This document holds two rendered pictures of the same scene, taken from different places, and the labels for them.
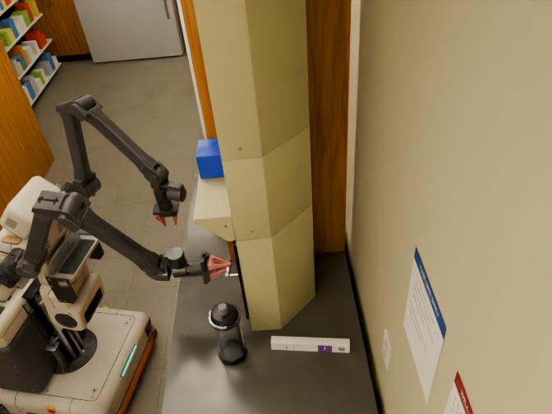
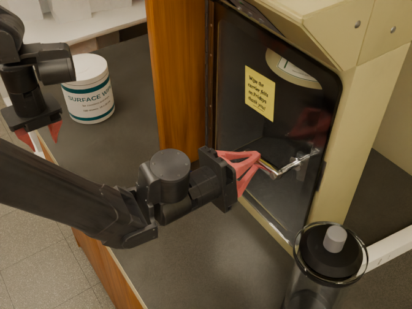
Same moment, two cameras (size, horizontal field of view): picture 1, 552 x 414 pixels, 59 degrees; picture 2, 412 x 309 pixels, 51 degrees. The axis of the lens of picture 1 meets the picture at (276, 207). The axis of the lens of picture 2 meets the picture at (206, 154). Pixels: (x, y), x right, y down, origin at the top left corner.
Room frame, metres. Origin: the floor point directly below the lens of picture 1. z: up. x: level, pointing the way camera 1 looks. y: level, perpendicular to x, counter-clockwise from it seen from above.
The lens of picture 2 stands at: (0.81, 0.56, 1.71)
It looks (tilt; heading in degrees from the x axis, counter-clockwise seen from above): 44 degrees down; 324
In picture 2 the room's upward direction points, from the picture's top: straight up
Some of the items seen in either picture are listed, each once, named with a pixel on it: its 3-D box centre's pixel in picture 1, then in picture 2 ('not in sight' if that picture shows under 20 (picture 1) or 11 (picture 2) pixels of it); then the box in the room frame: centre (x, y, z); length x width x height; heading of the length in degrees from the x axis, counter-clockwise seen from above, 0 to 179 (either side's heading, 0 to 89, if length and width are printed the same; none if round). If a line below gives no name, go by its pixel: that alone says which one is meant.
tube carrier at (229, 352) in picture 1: (228, 333); (317, 286); (0.99, 0.20, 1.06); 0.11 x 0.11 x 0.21
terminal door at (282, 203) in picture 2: (242, 253); (256, 131); (1.23, 0.14, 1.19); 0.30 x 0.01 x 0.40; 178
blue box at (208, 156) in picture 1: (214, 158); not in sight; (1.32, 0.19, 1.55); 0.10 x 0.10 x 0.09; 89
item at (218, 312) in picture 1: (223, 312); (332, 246); (0.99, 0.20, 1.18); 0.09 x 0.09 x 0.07
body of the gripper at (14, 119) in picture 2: (164, 203); (27, 100); (1.54, 0.45, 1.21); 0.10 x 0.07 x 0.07; 89
